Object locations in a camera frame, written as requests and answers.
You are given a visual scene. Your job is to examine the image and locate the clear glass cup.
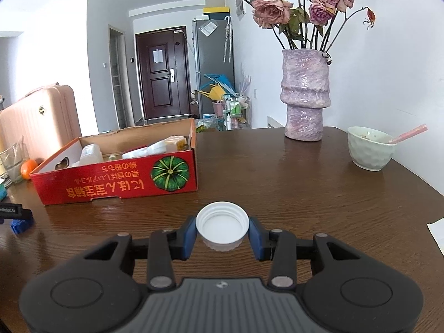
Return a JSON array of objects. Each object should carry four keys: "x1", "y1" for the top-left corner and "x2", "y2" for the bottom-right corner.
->
[{"x1": 1, "y1": 141, "x2": 29, "y2": 183}]

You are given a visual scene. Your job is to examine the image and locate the red lint brush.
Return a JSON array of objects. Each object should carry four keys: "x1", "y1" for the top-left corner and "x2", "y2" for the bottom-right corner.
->
[{"x1": 122, "y1": 141, "x2": 167, "y2": 159}]

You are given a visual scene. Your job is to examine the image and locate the beige soap box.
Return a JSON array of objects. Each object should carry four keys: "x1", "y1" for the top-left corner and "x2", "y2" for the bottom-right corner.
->
[{"x1": 163, "y1": 135, "x2": 189, "y2": 153}]

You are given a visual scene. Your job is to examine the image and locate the pink spoon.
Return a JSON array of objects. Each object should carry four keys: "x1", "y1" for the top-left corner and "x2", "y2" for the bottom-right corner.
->
[{"x1": 388, "y1": 124, "x2": 428, "y2": 144}]

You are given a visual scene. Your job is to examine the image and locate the dried pink roses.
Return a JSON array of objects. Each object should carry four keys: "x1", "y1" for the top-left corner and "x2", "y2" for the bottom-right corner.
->
[{"x1": 241, "y1": 0, "x2": 376, "y2": 54}]

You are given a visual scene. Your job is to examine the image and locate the wire storage rack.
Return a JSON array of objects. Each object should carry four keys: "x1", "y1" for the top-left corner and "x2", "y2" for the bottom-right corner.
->
[{"x1": 221, "y1": 94, "x2": 250, "y2": 130}]

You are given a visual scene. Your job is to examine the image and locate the pink suitcase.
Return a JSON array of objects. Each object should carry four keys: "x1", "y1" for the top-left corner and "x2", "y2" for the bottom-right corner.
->
[{"x1": 1, "y1": 84, "x2": 81, "y2": 163}]

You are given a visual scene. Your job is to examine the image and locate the red cardboard pumpkin box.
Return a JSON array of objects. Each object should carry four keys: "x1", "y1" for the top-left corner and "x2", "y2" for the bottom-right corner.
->
[{"x1": 31, "y1": 119, "x2": 198, "y2": 205}]

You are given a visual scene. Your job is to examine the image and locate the pink textured vase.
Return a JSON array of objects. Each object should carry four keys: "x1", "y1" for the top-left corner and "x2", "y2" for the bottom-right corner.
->
[{"x1": 280, "y1": 49, "x2": 331, "y2": 142}]

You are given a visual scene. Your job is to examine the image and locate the grey refrigerator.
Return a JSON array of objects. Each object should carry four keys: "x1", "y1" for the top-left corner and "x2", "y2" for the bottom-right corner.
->
[{"x1": 192, "y1": 17, "x2": 236, "y2": 119}]

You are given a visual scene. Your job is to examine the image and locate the white bottle cap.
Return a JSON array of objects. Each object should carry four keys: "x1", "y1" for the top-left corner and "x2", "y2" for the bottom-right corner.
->
[{"x1": 196, "y1": 201, "x2": 250, "y2": 252}]

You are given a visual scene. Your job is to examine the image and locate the white translucent plastic box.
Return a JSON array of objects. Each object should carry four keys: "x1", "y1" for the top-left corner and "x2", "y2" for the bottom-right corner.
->
[{"x1": 78, "y1": 143, "x2": 104, "y2": 166}]

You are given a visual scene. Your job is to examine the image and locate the orange fruit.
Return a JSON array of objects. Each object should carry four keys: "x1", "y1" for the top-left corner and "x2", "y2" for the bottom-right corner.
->
[{"x1": 20, "y1": 159, "x2": 38, "y2": 180}]

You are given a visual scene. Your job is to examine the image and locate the dark brown entrance door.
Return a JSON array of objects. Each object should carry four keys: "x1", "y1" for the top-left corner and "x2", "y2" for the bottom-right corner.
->
[{"x1": 135, "y1": 26, "x2": 190, "y2": 120}]

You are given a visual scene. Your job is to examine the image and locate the pale green bowl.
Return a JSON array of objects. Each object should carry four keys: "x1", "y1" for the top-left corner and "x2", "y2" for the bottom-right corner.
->
[{"x1": 347, "y1": 126, "x2": 396, "y2": 171}]

